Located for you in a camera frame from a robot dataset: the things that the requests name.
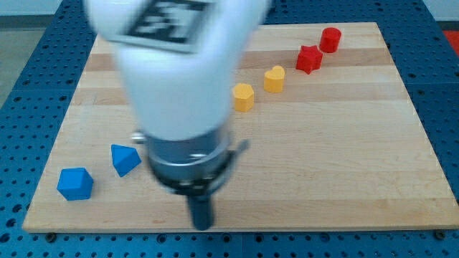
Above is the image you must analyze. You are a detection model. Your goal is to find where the wooden board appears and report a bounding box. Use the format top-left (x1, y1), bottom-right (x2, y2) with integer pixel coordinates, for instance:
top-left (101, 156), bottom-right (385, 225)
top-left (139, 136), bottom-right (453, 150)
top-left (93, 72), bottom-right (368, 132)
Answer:
top-left (23, 22), bottom-right (458, 233)

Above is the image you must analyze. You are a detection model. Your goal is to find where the black white fiducial tag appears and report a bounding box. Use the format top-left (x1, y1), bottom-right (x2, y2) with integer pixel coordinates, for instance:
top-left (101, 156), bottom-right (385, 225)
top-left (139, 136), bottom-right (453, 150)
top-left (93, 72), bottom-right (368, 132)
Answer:
top-left (110, 0), bottom-right (215, 54)

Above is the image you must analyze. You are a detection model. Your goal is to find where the yellow heart block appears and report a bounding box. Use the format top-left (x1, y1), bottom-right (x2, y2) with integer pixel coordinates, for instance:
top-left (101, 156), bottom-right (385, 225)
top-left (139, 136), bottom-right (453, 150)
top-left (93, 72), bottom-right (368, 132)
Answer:
top-left (263, 65), bottom-right (285, 93)

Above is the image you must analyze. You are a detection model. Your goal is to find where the blue triangle block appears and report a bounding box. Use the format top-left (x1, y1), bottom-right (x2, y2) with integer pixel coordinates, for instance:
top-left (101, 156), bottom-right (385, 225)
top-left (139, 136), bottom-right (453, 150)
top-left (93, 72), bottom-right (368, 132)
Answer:
top-left (111, 144), bottom-right (141, 177)

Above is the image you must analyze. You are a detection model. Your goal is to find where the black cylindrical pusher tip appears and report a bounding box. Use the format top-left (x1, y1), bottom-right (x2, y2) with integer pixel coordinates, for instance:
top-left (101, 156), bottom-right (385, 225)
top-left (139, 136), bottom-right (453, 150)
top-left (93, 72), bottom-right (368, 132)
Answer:
top-left (187, 195), bottom-right (214, 231)

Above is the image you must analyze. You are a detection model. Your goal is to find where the red cylinder block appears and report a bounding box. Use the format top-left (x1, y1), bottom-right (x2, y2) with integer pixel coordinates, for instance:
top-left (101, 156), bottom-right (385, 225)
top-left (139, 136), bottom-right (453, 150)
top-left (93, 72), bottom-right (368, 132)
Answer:
top-left (319, 27), bottom-right (341, 53)

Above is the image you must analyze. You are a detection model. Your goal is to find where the blue cube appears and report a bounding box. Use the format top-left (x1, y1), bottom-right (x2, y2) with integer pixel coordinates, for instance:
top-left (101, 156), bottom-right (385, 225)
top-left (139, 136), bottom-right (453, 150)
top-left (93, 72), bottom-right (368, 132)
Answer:
top-left (57, 167), bottom-right (93, 201)

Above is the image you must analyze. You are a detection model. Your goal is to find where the yellow hexagon block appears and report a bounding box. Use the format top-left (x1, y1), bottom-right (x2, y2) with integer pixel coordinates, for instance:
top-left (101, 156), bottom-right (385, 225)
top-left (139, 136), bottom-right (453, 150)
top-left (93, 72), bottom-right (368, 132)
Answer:
top-left (232, 83), bottom-right (255, 112)

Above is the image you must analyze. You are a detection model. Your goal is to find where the red star block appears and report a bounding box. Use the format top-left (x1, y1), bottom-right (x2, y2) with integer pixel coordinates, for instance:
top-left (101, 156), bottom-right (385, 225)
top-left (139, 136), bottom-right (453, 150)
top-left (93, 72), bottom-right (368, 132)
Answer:
top-left (295, 45), bottom-right (323, 75)

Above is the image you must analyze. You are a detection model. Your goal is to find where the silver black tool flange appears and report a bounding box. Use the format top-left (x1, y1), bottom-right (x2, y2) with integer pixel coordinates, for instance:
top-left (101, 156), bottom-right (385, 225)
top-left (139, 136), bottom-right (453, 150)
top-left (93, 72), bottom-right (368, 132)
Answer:
top-left (131, 123), bottom-right (250, 196)

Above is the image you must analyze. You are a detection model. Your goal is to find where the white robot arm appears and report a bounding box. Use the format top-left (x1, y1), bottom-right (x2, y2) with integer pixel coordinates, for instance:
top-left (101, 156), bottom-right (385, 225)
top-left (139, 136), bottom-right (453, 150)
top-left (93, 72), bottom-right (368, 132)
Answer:
top-left (83, 0), bottom-right (271, 230)

